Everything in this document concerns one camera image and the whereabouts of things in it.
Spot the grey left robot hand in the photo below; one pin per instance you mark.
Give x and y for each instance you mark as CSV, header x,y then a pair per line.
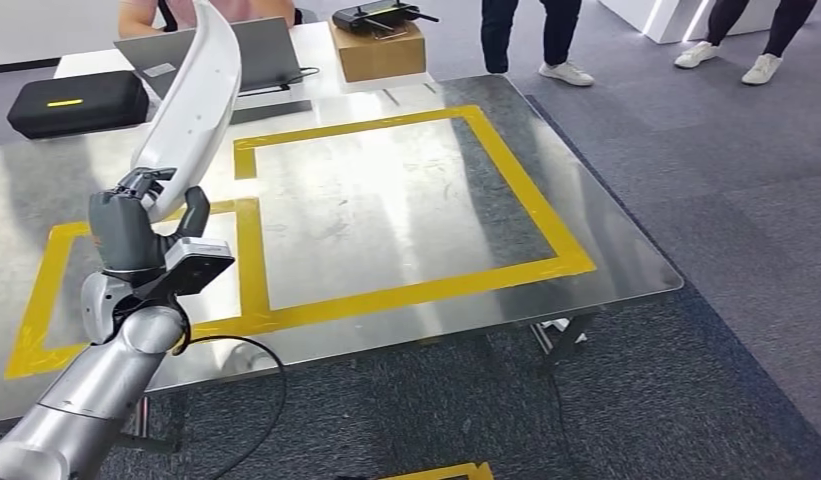
x,y
122,232

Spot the white plastic car part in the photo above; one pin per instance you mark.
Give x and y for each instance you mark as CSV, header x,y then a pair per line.
x,y
198,99

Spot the steel workbench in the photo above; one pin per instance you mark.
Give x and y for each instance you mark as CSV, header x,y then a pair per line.
x,y
383,199

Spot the small yellow tape rectangle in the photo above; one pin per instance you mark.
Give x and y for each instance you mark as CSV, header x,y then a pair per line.
x,y
44,291

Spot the black carrying case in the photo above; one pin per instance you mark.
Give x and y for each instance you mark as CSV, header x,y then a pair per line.
x,y
79,109

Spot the white table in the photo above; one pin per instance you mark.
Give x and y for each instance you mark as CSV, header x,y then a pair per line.
x,y
85,63

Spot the grey laptop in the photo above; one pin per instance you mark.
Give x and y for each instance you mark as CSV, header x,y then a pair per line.
x,y
271,53

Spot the person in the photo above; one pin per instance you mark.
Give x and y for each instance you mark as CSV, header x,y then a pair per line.
x,y
251,8
499,33
791,23

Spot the cardboard box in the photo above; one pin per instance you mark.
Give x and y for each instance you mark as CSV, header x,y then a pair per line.
x,y
377,60

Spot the black remote controller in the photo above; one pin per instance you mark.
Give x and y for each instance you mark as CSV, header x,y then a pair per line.
x,y
370,16

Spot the white display block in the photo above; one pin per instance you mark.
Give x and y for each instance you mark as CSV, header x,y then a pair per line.
x,y
655,20

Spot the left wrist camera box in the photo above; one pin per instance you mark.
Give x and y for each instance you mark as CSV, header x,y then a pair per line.
x,y
194,265

